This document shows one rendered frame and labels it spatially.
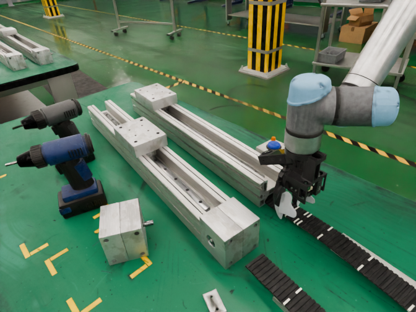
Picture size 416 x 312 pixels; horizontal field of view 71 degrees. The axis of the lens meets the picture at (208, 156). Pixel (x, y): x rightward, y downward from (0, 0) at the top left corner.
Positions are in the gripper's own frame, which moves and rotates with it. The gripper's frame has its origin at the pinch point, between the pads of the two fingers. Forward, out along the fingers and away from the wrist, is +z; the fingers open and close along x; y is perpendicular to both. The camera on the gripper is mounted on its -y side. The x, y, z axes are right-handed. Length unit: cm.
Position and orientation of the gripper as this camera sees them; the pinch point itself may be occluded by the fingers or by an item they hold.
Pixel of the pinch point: (286, 207)
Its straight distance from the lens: 80.3
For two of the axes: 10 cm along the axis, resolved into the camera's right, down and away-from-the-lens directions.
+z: 0.7, 8.2, 5.7
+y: 6.0, 4.2, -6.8
